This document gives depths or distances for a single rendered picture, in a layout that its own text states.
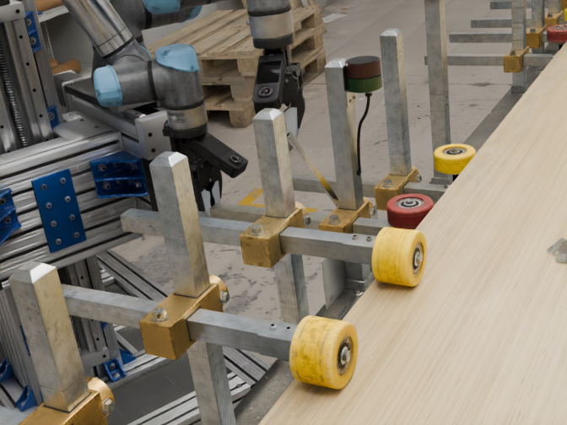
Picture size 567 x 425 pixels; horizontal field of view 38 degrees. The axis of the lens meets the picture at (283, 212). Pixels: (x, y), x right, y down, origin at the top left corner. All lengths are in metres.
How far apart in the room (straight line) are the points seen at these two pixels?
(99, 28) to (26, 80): 0.35
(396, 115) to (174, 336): 0.82
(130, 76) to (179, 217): 0.56
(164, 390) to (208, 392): 1.11
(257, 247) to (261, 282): 1.90
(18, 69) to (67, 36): 2.75
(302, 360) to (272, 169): 0.38
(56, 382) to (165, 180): 0.28
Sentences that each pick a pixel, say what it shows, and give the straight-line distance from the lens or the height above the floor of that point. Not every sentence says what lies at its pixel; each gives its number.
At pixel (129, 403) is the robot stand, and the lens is 2.28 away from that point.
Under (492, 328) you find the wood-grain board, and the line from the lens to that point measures 1.11.
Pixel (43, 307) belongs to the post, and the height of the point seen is 1.10.
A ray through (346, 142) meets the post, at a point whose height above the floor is 1.00.
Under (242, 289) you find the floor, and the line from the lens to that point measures 3.12.
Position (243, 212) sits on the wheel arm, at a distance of 1.61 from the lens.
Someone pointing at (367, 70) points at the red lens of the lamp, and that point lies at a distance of 1.42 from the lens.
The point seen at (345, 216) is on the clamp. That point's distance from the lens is 1.51.
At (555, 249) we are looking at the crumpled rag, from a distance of 1.29.
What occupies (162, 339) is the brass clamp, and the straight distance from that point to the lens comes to 1.07.
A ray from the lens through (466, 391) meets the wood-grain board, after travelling 1.00.
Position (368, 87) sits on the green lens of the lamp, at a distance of 1.42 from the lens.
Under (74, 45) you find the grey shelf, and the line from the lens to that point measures 4.69.
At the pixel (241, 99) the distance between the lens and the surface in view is 4.88.
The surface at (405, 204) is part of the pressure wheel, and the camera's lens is 1.45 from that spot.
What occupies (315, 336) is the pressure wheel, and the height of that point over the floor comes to 0.98.
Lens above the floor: 1.50
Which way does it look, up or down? 24 degrees down
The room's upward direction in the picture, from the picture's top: 8 degrees counter-clockwise
